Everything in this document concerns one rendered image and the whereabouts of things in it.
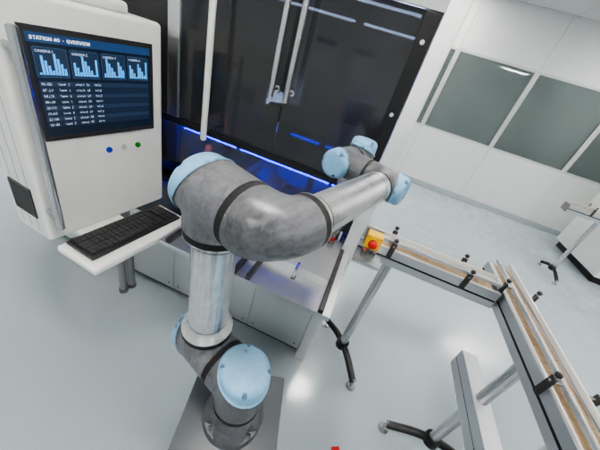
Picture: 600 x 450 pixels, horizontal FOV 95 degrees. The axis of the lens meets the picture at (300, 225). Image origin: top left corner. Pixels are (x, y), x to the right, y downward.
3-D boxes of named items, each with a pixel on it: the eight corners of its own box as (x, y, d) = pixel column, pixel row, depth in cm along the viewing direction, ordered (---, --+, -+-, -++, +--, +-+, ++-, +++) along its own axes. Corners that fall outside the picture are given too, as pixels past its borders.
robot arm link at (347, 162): (362, 161, 64) (380, 156, 72) (324, 143, 69) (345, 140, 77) (350, 190, 68) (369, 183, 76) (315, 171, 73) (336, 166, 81)
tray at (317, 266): (294, 222, 139) (295, 217, 137) (342, 243, 136) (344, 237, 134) (265, 260, 111) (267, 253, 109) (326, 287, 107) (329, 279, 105)
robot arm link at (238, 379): (235, 438, 59) (244, 410, 52) (197, 391, 65) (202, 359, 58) (272, 397, 68) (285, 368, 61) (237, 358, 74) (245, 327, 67)
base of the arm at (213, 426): (255, 456, 66) (262, 439, 60) (192, 444, 64) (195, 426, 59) (266, 390, 78) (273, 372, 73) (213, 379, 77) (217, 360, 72)
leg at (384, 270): (335, 337, 186) (382, 252, 146) (347, 344, 185) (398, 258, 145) (332, 348, 178) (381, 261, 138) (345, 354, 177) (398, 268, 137)
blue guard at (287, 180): (16, 95, 151) (5, 57, 141) (348, 230, 123) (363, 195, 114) (14, 95, 150) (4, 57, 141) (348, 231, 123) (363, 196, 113)
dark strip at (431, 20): (338, 226, 124) (427, 11, 82) (348, 230, 123) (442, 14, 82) (337, 228, 123) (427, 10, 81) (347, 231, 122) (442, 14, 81)
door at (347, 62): (272, 152, 119) (310, -22, 88) (367, 188, 113) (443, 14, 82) (271, 153, 118) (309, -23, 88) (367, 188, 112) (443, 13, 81)
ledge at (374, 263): (355, 245, 141) (357, 242, 140) (379, 255, 139) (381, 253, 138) (351, 261, 129) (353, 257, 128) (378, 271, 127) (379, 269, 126)
